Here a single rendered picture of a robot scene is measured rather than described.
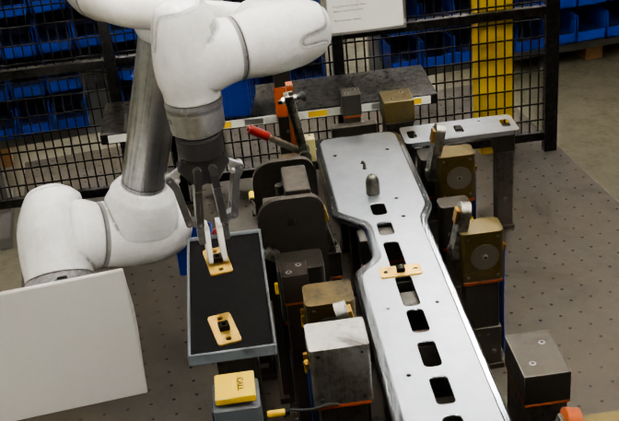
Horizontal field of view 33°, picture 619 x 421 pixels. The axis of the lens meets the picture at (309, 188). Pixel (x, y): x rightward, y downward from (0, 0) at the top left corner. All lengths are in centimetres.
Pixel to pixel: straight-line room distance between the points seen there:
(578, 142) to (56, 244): 305
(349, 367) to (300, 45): 53
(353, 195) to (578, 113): 291
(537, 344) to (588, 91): 366
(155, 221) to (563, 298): 97
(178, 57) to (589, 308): 131
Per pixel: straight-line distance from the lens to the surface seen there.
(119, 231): 238
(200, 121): 160
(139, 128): 228
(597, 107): 524
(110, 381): 232
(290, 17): 161
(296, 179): 205
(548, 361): 180
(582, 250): 273
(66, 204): 238
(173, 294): 265
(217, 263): 175
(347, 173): 246
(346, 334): 173
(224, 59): 157
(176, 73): 156
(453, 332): 191
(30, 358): 228
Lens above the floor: 213
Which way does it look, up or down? 28 degrees down
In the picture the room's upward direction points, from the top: 6 degrees counter-clockwise
